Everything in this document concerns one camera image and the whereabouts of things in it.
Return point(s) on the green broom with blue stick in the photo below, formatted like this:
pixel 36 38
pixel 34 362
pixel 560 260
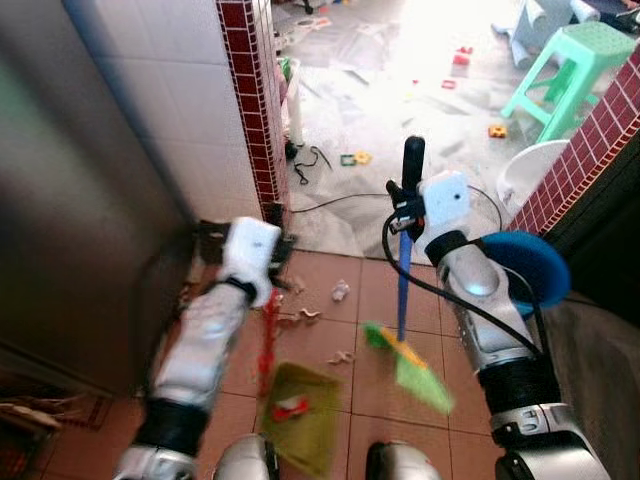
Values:
pixel 420 378

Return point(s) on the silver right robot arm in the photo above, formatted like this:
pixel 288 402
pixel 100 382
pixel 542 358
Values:
pixel 490 320

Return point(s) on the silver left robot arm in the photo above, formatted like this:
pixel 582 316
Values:
pixel 200 345

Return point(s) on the long tan peel scrap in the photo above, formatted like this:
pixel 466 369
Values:
pixel 300 317

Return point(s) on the green yellow toy piece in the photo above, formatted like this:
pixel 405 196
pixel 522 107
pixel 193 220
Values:
pixel 356 158

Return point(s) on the white crumpled paper scrap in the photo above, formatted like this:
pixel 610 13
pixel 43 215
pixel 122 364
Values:
pixel 341 291

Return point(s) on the yellow orange toy block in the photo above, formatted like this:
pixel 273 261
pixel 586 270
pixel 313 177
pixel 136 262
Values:
pixel 497 131

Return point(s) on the small tan peel scrap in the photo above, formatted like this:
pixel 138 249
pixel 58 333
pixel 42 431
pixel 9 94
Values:
pixel 342 357

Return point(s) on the blue plastic basin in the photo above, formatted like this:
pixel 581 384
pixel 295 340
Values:
pixel 520 262

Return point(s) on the white round bowl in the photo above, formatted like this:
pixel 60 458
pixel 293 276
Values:
pixel 530 170

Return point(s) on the white upright bottle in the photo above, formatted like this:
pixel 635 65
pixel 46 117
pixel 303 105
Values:
pixel 295 105

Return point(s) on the red white litter piece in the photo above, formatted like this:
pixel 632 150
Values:
pixel 291 407

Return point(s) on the red toy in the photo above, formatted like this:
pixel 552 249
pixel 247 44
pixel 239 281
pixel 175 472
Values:
pixel 463 57

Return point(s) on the red tiled counter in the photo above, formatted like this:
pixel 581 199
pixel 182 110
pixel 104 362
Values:
pixel 590 150

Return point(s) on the grey metal cabinet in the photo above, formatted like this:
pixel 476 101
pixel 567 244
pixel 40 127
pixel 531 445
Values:
pixel 90 200

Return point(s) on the silver left robot leg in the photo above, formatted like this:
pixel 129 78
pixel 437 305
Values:
pixel 245 460

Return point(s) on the silver robot leg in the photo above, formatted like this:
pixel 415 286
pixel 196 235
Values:
pixel 245 460
pixel 400 462

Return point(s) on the pale blue plastic chair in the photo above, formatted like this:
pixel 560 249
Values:
pixel 535 25

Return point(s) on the silver right robot leg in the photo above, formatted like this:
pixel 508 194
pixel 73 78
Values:
pixel 400 462

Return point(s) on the green plastic stool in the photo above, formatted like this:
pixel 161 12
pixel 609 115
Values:
pixel 590 45

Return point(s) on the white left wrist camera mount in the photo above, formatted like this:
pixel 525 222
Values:
pixel 250 250

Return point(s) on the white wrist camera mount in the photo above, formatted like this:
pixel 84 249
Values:
pixel 250 250
pixel 445 205

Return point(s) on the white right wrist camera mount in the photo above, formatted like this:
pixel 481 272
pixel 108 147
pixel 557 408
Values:
pixel 445 205

